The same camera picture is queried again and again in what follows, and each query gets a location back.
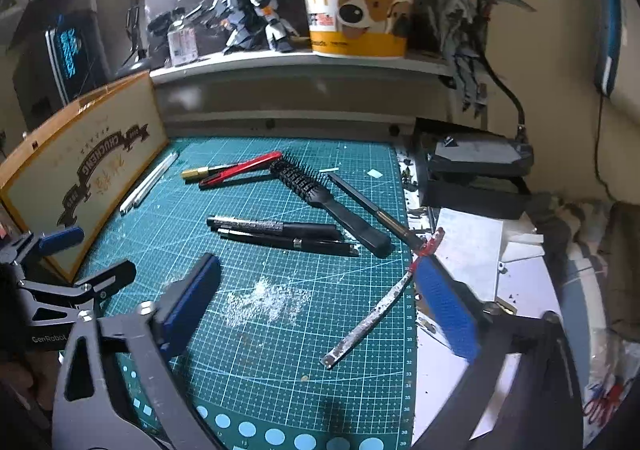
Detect green cutting mat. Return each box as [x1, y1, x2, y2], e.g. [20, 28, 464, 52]
[80, 137, 418, 450]

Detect black computer case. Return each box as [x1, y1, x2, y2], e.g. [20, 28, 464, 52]
[12, 0, 111, 105]

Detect spiky winged model figure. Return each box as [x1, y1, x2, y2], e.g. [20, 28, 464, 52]
[422, 0, 561, 118]

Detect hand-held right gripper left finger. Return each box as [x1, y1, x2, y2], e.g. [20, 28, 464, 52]
[50, 252, 223, 450]

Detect clear glass bottle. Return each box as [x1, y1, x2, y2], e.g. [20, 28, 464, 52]
[167, 22, 198, 66]

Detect blue wall-mounted bar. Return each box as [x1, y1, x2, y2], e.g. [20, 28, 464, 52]
[592, 0, 623, 95]

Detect black wall cable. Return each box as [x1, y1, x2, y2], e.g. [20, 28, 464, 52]
[594, 94, 621, 201]

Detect light printed cloth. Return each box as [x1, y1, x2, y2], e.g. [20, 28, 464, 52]
[555, 200, 640, 436]

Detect black marker with white print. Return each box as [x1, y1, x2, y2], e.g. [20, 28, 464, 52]
[206, 215, 338, 239]

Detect gold marker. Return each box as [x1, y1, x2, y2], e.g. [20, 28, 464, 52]
[181, 166, 236, 181]

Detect black pen with silver ring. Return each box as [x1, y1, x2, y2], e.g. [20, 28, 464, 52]
[216, 228, 360, 258]

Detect white shavings pile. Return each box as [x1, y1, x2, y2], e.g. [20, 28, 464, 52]
[225, 280, 311, 328]

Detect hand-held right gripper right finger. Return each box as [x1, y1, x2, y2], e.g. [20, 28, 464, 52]
[412, 255, 583, 450]

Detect white pen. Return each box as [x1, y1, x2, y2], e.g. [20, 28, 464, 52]
[131, 155, 179, 207]
[119, 151, 176, 214]

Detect paint-stained metal stick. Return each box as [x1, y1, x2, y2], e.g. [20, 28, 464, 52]
[322, 227, 446, 371]

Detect white desk shelf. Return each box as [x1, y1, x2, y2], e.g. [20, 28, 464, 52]
[150, 50, 461, 141]

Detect black hair brush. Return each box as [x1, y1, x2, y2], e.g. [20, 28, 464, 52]
[270, 160, 392, 259]

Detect black capped hobby knife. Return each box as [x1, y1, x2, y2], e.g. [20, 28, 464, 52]
[327, 173, 426, 251]

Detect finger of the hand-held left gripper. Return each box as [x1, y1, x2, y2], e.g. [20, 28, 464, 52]
[0, 225, 85, 275]
[75, 259, 137, 303]

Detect black desk lamp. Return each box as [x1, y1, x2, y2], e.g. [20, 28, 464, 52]
[122, 0, 153, 73]

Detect white paper sheet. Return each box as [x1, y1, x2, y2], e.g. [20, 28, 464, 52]
[415, 207, 505, 303]

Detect cardboard box with printed banner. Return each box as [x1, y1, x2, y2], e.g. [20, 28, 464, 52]
[0, 70, 170, 281]

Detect black gooseneck cable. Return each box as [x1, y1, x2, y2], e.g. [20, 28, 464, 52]
[482, 54, 528, 141]

